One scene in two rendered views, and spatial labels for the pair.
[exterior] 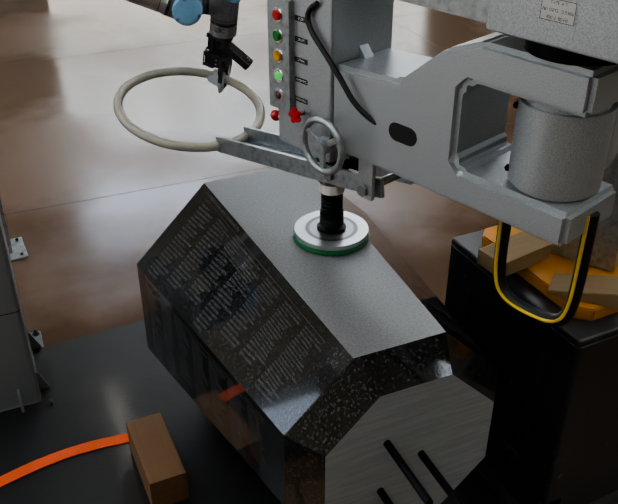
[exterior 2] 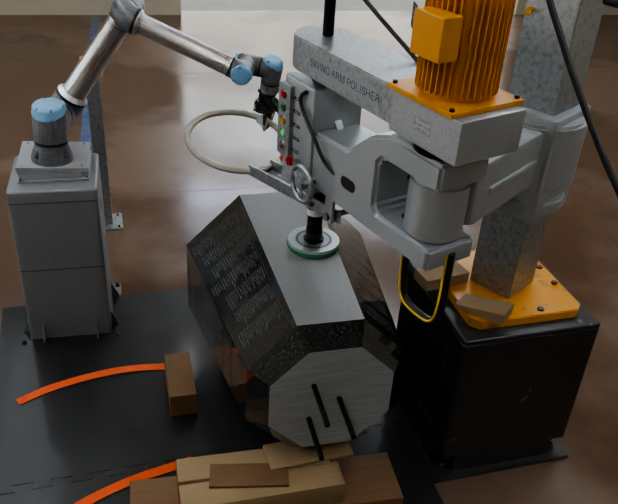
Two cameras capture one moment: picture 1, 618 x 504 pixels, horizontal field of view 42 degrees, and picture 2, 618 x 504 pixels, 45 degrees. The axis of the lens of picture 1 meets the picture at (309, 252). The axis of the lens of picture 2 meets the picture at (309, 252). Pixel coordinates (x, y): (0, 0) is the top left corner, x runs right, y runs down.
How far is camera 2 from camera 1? 0.86 m
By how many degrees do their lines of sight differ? 7
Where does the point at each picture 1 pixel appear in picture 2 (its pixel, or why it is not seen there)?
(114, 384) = (164, 329)
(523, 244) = not seen: hidden behind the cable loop
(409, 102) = (352, 164)
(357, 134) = (324, 179)
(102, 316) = (166, 280)
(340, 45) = (319, 120)
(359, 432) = (294, 374)
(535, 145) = (413, 204)
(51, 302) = (133, 264)
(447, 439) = (359, 392)
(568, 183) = (432, 231)
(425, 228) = not seen: hidden behind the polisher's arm
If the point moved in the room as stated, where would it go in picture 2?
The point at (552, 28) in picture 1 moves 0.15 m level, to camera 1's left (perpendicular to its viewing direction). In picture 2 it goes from (419, 136) to (368, 129)
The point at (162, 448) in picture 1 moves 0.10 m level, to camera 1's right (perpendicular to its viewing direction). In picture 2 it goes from (184, 375) to (205, 379)
